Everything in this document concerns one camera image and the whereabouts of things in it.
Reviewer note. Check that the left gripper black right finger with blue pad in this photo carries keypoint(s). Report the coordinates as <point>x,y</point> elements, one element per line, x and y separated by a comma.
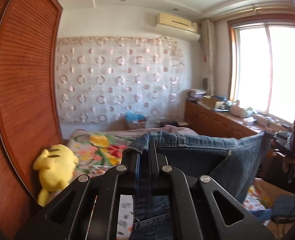
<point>153,168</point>

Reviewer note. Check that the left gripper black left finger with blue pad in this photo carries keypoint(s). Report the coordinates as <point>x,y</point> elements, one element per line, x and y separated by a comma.
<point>135,170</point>

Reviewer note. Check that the blue denim jeans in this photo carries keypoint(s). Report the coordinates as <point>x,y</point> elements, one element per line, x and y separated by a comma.
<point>232,163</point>

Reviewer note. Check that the cardboard box with blue cloth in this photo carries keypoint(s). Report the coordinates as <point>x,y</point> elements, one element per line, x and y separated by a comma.
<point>135,120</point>

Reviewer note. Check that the floral pink blanket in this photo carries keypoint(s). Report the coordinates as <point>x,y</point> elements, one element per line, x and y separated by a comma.
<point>99,151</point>

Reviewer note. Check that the white plastic jug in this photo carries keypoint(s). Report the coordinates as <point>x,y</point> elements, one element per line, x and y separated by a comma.
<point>235,108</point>

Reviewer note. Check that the wooden window side cabinet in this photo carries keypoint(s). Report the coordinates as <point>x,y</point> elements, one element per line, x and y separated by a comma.
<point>214,124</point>

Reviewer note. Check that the stack of papers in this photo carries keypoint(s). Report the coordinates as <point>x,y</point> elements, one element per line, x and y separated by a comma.
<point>196,94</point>

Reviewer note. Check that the cardboard box on cabinet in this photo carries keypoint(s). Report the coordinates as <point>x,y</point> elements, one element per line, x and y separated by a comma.
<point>212,102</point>

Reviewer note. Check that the yellow Pikachu plush toy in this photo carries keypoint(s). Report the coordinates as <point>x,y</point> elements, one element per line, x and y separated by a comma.
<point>56,167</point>

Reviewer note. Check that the wood framed window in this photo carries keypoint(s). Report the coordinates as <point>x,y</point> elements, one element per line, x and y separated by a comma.
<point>262,75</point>

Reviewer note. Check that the circle pattern sheer curtain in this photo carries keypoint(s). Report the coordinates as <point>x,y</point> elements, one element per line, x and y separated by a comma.
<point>101,79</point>

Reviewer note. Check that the beige checked window curtain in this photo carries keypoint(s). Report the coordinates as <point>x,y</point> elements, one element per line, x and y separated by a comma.
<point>209,52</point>

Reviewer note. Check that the brown louvered wardrobe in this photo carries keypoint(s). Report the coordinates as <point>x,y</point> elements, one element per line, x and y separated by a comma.
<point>28,116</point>

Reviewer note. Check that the cream wall air conditioner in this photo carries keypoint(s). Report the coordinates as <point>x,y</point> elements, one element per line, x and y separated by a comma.
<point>177,27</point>

